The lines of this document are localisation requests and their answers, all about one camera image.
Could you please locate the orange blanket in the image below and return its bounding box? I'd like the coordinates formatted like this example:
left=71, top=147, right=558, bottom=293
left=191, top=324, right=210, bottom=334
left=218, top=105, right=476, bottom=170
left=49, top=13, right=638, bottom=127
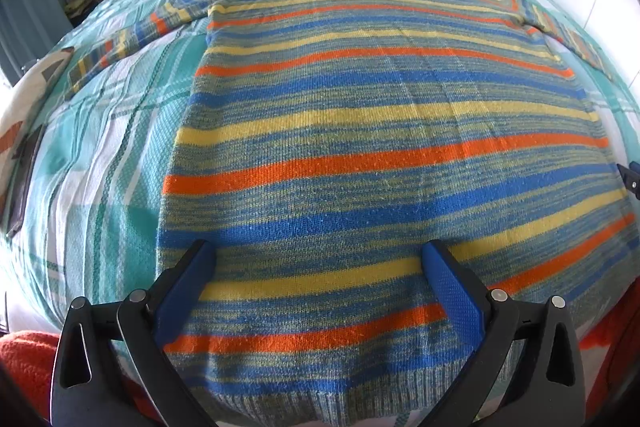
left=0, top=330, right=156, bottom=427

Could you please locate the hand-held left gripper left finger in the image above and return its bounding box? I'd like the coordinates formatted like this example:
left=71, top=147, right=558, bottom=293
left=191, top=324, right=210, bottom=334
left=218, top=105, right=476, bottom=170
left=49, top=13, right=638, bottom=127
left=50, top=239, right=218, bottom=427

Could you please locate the teal plaid bedspread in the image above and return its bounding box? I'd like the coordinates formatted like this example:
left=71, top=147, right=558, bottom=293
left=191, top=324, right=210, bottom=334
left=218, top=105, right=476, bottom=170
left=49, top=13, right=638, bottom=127
left=0, top=0, right=640, bottom=427

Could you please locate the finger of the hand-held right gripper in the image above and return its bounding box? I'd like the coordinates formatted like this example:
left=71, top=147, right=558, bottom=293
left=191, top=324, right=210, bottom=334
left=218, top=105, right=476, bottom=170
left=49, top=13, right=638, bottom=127
left=616, top=161, right=640, bottom=198

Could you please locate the striped knit sweater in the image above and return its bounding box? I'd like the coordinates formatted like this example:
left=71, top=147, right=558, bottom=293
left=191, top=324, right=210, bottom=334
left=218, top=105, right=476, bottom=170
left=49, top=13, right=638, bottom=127
left=64, top=0, right=640, bottom=424

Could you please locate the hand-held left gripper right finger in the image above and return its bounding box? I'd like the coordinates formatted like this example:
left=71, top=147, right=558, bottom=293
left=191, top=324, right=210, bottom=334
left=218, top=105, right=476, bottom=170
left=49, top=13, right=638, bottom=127
left=420, top=239, right=587, bottom=427

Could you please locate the white patterned pillow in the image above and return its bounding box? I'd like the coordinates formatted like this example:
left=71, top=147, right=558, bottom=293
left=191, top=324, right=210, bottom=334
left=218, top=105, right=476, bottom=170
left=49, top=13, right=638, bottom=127
left=0, top=47, right=76, bottom=238

